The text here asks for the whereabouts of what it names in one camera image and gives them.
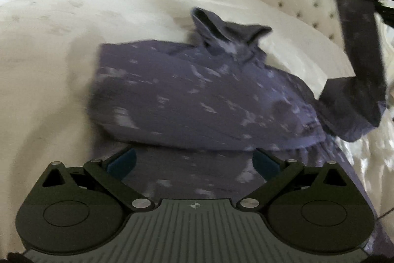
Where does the white floral bed cover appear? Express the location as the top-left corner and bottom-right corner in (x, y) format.
(0, 0), (394, 254)

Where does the purple patterned hooded jacket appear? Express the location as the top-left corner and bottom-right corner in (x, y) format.
(88, 0), (387, 195)

